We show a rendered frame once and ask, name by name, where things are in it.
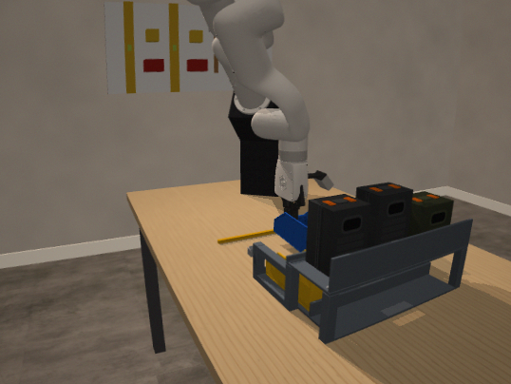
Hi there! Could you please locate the yellow open bin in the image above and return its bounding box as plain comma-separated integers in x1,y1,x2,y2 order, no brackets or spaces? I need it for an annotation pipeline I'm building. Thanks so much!
266,260,322,311

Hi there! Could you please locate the blue bin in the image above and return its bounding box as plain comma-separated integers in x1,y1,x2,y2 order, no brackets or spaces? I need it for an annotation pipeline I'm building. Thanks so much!
274,212,308,252

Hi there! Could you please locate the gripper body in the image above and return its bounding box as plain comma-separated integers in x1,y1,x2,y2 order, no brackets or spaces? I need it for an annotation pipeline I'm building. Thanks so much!
274,160,308,202

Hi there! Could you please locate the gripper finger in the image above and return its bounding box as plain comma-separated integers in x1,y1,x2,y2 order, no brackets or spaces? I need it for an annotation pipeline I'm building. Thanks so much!
280,197,290,213
288,185,305,220

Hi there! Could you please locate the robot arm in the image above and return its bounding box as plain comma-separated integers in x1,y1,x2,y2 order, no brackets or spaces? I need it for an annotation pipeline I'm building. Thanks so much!
187,0,310,163

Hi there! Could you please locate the yellow bar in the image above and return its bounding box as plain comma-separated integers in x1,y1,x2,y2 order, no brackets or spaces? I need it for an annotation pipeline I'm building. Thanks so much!
218,229,274,244

